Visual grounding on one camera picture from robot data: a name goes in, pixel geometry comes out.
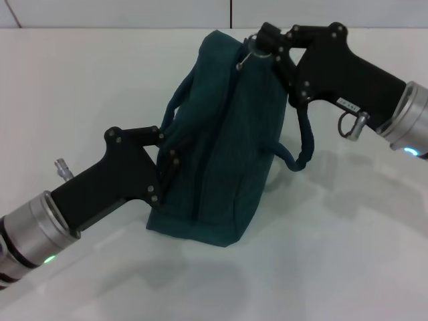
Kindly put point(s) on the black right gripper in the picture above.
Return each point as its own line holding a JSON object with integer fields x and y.
{"x": 337, "y": 70}

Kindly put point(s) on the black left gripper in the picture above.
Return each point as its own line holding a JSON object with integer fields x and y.
{"x": 113, "y": 180}

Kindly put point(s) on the dark teal fabric bag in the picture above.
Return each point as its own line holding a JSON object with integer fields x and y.
{"x": 234, "y": 150}

